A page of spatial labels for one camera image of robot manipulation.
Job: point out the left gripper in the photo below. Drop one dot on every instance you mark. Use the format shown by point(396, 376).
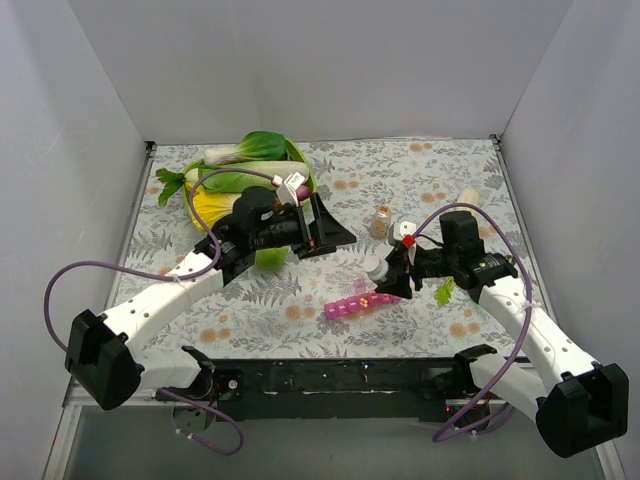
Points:
point(310, 228)

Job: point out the yellow cabbage toy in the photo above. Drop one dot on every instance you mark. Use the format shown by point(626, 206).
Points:
point(208, 208)

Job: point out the white radish with leaves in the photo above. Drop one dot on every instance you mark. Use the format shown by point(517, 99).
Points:
point(173, 182)

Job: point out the bok choy toy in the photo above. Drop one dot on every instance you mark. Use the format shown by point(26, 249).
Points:
point(255, 146)

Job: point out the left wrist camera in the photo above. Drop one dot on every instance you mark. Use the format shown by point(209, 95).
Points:
point(286, 188)

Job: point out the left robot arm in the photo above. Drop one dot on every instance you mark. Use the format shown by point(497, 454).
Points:
point(105, 352)

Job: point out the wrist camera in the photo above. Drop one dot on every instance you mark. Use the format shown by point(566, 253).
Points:
point(402, 233)
point(286, 188)

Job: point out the napa cabbage toy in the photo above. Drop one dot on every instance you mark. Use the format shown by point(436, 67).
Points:
point(236, 182)

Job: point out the white pill bottle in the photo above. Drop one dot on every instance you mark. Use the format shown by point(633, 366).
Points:
point(378, 279)

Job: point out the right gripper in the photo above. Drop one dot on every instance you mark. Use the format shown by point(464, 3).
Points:
point(409, 270)

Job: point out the black base frame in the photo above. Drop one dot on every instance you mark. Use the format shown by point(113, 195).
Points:
point(407, 388)

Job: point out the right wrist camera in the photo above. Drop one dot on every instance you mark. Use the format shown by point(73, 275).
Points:
point(402, 233)

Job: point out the green plastic basket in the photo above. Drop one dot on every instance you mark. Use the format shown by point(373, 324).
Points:
point(292, 154)

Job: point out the green round cabbage toy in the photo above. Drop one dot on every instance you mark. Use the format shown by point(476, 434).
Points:
point(271, 259)

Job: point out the pink weekly pill organizer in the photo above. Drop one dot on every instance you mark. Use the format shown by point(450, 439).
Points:
point(362, 301)

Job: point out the floral table mat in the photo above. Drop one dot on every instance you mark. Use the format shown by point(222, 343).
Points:
point(280, 314)

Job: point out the purple onion toy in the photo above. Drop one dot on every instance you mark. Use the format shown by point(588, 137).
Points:
point(303, 193)

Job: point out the celery stalk toy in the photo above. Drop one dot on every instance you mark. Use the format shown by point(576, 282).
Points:
point(444, 293)

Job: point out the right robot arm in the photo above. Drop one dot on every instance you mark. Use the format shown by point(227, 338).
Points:
point(575, 401)

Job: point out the clear pill jar gold lid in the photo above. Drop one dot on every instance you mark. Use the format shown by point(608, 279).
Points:
point(380, 222)

